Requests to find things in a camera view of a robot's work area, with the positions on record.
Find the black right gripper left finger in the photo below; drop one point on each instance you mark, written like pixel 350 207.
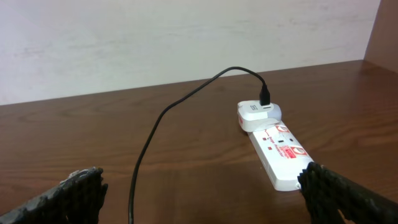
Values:
pixel 77 199

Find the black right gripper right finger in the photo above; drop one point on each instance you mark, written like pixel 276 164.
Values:
pixel 332 198

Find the white USB charger plug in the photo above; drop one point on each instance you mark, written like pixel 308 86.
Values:
pixel 254 117

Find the white power strip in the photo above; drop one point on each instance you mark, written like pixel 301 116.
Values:
pixel 282 156

